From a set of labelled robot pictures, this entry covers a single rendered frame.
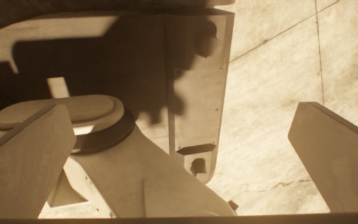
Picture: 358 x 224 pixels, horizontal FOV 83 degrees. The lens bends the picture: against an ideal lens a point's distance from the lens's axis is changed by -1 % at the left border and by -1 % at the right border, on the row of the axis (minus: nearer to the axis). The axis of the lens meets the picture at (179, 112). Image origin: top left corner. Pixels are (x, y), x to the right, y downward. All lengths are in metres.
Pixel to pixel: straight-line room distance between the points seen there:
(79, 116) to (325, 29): 0.81
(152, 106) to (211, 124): 0.17
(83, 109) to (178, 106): 0.23
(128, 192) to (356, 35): 0.94
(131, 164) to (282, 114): 0.75
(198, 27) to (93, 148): 0.29
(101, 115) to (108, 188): 0.12
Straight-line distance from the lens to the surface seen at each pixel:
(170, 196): 0.24
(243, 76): 0.77
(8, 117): 0.41
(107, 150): 0.35
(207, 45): 0.40
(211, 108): 0.53
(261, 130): 0.95
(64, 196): 0.49
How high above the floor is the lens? 0.61
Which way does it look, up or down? 57 degrees down
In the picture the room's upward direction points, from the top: 157 degrees clockwise
